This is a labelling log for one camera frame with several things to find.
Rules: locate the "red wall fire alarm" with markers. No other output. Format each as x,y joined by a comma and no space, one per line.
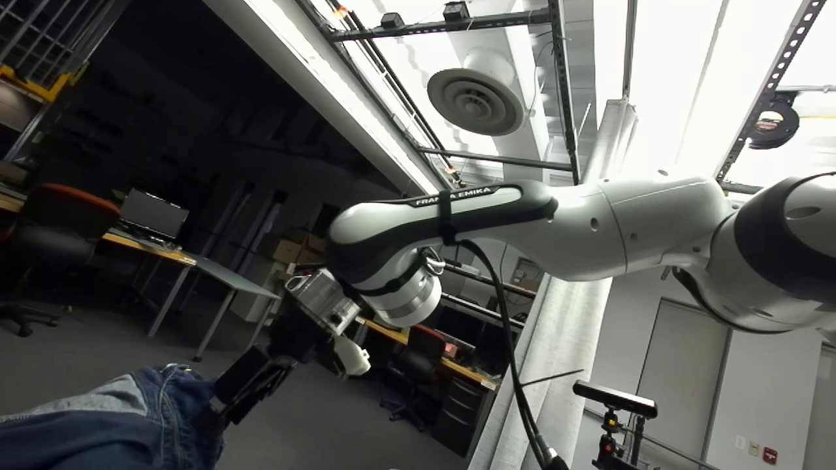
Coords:
768,453

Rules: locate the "black ceiling mounting bar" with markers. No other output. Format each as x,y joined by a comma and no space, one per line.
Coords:
435,26

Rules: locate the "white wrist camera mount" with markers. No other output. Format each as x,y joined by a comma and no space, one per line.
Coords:
353,355

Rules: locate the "grey metal leg table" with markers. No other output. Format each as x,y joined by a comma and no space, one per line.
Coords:
237,281

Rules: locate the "dark desk shelf frame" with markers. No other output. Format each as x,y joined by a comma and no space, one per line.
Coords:
488,302

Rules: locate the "yellow edged wooden desk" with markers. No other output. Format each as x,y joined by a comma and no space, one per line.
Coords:
148,249

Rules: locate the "red black office chair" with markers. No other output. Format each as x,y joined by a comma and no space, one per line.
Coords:
57,235
424,355

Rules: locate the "black perforated ceiling rail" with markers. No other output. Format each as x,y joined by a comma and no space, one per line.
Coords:
780,60

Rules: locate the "black stereo camera bar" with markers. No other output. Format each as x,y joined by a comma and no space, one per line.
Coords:
616,400

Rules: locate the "grey box on desk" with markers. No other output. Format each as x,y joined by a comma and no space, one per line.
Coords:
153,214

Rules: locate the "blue denim jeans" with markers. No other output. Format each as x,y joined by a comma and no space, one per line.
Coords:
106,427

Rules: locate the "round black ceiling device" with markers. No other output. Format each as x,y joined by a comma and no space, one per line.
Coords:
774,122

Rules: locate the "cardboard box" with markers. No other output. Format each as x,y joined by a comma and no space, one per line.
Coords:
297,251

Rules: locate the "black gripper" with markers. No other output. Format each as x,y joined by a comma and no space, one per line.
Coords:
267,368

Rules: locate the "camera stand with red clamp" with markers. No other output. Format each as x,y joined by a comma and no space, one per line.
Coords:
610,444

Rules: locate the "grey partition wall panel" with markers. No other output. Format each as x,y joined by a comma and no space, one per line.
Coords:
544,375

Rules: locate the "grey door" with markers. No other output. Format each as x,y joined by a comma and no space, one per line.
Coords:
682,383

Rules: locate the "round ceiling air vent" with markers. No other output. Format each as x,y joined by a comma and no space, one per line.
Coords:
475,101

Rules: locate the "long ceiling light fixture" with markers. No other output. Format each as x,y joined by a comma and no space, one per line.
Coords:
349,95

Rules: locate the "white black Franka robot arm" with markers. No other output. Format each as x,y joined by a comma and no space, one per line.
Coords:
629,225

